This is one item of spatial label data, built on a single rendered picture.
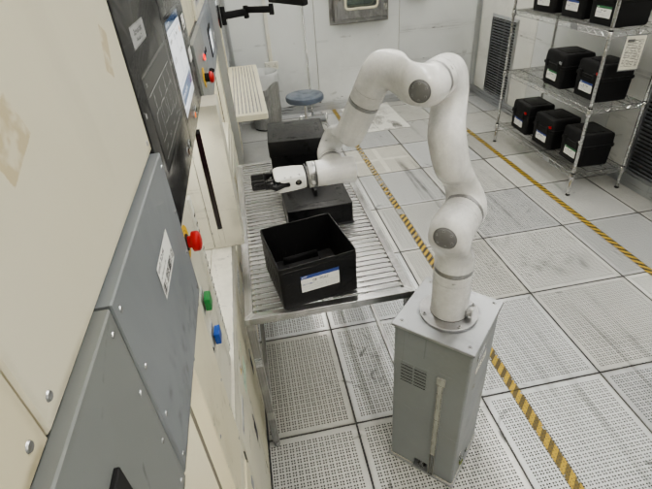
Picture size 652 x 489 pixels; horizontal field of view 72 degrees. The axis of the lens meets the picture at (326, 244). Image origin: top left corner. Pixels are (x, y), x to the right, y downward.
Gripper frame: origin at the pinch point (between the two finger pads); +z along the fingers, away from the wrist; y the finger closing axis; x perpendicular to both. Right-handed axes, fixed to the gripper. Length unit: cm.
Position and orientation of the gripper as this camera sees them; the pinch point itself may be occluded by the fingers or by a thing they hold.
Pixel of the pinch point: (257, 181)
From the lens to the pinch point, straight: 144.9
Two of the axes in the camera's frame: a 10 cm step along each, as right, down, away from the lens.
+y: -1.9, -5.5, 8.2
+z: -9.8, 1.6, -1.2
